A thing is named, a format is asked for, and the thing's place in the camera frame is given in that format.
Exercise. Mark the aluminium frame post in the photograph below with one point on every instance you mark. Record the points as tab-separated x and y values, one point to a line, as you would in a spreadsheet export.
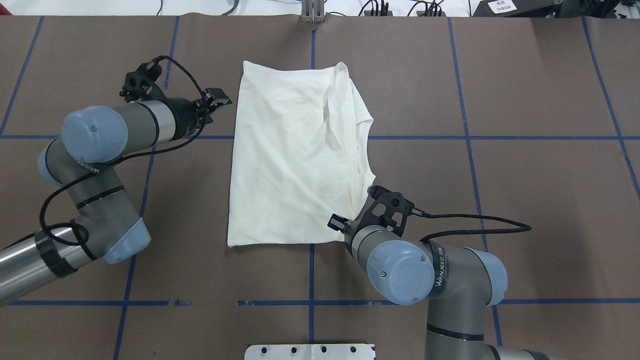
313	11

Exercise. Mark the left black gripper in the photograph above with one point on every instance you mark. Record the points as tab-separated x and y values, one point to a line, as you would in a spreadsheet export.
186	114

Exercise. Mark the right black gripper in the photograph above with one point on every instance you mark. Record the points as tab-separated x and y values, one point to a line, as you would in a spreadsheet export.
350	230

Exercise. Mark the white camera mast base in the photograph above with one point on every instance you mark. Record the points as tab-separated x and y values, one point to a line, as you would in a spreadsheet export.
326	351

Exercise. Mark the black device with label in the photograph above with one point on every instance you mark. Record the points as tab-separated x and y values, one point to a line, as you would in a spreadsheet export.
516	8

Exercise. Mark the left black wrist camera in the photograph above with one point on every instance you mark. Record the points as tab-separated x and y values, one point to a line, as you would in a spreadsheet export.
140	84

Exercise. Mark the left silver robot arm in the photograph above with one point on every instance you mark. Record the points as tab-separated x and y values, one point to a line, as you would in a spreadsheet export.
90	215

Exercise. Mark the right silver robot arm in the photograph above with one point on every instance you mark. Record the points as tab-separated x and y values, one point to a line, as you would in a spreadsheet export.
459	283

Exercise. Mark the cream long-sleeve cat shirt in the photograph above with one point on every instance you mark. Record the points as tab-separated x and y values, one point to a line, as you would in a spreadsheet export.
299	155

